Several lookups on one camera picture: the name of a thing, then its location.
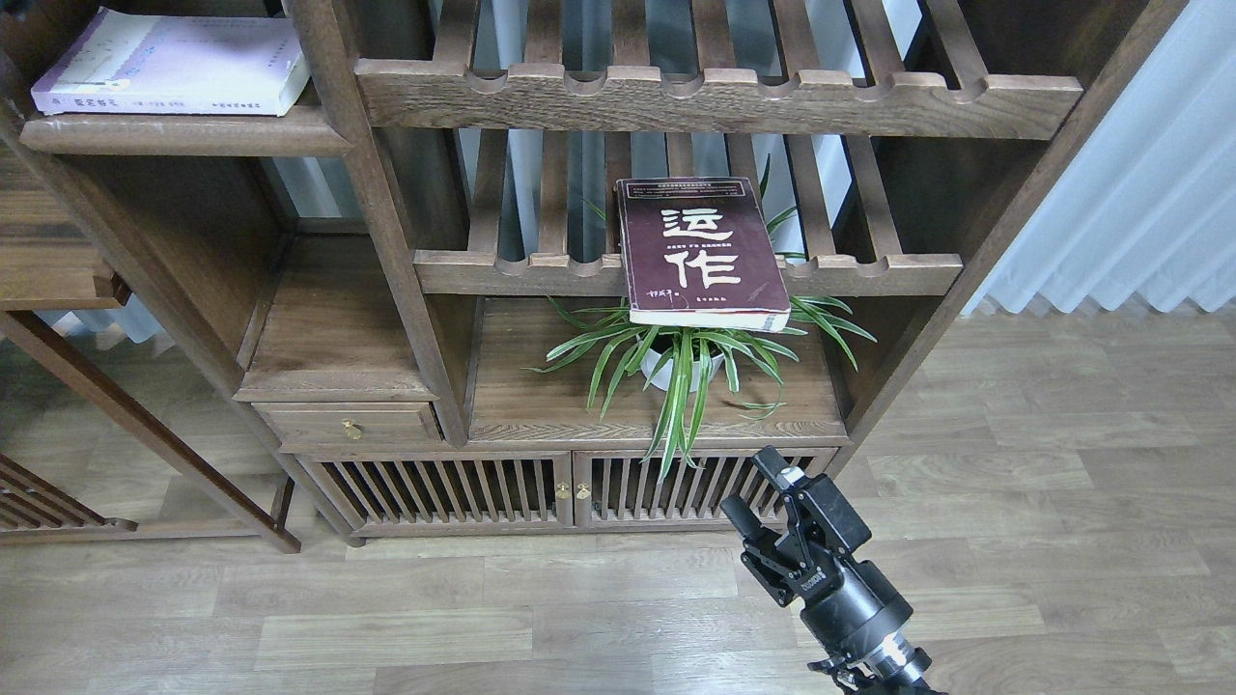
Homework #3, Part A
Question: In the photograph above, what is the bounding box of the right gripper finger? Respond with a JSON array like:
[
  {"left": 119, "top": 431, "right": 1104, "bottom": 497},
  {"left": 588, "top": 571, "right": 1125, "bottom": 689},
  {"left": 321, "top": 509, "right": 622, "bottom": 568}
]
[
  {"left": 751, "top": 446, "right": 807, "bottom": 493},
  {"left": 721, "top": 493, "right": 769, "bottom": 542}
]

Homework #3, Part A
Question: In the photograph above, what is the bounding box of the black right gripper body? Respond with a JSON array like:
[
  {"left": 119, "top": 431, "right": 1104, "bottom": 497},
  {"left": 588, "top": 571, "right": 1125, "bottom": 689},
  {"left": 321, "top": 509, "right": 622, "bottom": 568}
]
[{"left": 742, "top": 475, "right": 913, "bottom": 667}]

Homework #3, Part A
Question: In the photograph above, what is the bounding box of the dark maroon book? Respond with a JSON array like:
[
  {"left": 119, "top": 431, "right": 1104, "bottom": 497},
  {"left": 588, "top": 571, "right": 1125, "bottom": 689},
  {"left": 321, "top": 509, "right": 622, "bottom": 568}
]
[{"left": 616, "top": 177, "right": 790, "bottom": 333}]

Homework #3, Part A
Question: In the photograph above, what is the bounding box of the white lavender book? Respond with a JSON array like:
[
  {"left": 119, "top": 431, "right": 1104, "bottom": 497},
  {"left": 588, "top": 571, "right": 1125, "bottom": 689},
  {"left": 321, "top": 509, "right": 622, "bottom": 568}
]
[{"left": 31, "top": 9, "right": 310, "bottom": 116}]

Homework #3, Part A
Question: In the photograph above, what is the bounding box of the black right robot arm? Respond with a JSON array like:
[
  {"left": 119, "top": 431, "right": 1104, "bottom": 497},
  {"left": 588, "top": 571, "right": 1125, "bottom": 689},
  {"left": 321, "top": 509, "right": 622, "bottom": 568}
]
[{"left": 722, "top": 446, "right": 932, "bottom": 694}]

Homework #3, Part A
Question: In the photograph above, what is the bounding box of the white plant pot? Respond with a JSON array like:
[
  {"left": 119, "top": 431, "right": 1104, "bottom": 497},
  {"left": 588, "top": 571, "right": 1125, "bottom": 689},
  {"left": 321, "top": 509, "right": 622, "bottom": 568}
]
[{"left": 639, "top": 334, "right": 723, "bottom": 393}]

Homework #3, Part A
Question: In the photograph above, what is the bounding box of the right slatted cabinet door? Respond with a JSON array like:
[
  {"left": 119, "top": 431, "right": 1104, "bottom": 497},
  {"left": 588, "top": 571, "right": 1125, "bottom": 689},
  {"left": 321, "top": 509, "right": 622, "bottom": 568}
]
[{"left": 574, "top": 449, "right": 785, "bottom": 533}]

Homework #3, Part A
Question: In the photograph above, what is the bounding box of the slatted cabinet door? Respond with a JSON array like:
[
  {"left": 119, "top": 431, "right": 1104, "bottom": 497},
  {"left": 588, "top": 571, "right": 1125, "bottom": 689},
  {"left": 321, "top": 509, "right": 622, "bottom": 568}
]
[
  {"left": 574, "top": 449, "right": 785, "bottom": 533},
  {"left": 300, "top": 453, "right": 575, "bottom": 538}
]

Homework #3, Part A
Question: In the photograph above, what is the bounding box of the green spider plant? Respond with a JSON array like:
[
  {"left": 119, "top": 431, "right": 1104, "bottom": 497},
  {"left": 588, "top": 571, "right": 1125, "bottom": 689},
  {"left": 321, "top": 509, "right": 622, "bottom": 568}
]
[{"left": 527, "top": 155, "right": 878, "bottom": 484}]

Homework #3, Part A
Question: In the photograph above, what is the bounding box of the dark wooden bookshelf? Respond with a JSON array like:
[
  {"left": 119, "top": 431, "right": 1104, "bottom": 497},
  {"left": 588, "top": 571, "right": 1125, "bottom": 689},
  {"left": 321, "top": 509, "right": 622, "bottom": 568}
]
[{"left": 2, "top": 1, "right": 1187, "bottom": 544}]

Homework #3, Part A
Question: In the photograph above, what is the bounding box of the left slatted cabinet door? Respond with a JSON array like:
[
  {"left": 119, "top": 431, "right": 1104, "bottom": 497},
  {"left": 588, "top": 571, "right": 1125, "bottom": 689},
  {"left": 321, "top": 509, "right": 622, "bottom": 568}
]
[{"left": 300, "top": 453, "right": 575, "bottom": 538}]

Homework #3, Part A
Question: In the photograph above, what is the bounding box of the white curtain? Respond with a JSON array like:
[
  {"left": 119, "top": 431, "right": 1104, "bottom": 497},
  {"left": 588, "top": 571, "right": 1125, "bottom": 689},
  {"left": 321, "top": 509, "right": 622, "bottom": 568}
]
[{"left": 967, "top": 1, "right": 1235, "bottom": 313}]

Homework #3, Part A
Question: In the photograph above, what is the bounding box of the small wooden drawer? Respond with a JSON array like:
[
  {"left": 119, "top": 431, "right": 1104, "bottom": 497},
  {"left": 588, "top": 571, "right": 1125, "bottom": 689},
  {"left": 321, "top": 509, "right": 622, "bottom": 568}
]
[{"left": 253, "top": 402, "right": 442, "bottom": 453}]

